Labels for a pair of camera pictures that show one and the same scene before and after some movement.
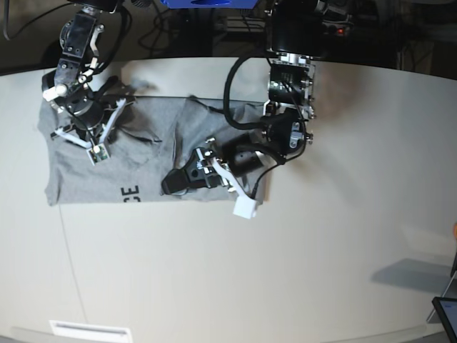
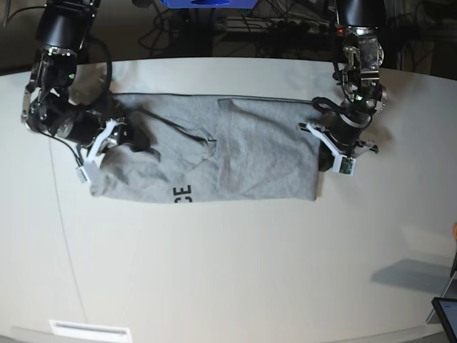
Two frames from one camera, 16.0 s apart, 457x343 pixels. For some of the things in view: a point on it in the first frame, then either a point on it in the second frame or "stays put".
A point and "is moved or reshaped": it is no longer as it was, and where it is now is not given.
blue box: [210, 3] stays put
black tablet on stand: [447, 307] stays put
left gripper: [93, 115] -> [113, 132]
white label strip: [67, 330] stays put
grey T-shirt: [151, 136] is moved or reshaped
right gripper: [215, 165] -> [343, 131]
